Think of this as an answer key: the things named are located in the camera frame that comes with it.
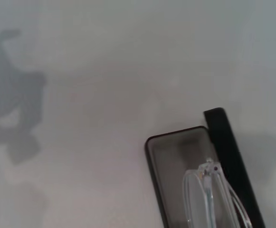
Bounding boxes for clear white glasses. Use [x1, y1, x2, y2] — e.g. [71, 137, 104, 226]
[182, 158, 253, 228]

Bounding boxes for black glasses case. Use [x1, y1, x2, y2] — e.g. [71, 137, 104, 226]
[144, 107, 267, 228]

